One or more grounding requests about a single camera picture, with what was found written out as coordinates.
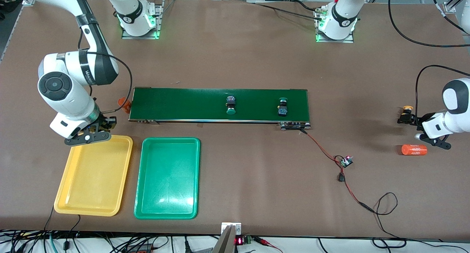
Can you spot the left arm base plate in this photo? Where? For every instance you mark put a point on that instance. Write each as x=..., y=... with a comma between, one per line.
x=334, y=40

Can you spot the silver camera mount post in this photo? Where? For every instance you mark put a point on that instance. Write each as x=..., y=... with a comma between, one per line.
x=224, y=242

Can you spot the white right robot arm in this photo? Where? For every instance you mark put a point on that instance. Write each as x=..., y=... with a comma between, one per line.
x=62, y=95

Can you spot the small motor controller board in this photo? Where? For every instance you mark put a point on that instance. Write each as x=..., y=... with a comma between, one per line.
x=346, y=162

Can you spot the green conveyor belt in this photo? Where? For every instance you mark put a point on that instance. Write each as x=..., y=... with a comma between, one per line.
x=183, y=115

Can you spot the red clip lead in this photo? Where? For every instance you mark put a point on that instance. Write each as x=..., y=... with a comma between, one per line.
x=264, y=241

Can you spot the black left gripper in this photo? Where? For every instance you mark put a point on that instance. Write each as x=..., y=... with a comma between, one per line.
x=418, y=119

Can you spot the green plastic tray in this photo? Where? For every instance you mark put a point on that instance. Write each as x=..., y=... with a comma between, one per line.
x=167, y=179

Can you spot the green mushroom push button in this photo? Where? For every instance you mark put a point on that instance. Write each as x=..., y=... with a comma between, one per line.
x=231, y=112
x=282, y=111

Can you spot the red LED display module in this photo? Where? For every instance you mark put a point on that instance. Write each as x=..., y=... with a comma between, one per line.
x=239, y=241

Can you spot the aluminium corner post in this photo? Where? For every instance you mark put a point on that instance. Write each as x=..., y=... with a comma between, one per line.
x=451, y=7
x=29, y=1

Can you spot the small black inline connector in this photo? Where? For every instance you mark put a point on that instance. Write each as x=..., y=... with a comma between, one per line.
x=341, y=178

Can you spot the yellow plastic tray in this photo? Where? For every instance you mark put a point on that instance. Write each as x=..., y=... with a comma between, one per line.
x=93, y=176

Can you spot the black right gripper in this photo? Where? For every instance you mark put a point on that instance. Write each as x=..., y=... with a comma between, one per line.
x=104, y=121

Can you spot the orange 4680 battery cylinder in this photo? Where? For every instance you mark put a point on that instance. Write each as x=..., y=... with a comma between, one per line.
x=414, y=150
x=125, y=105

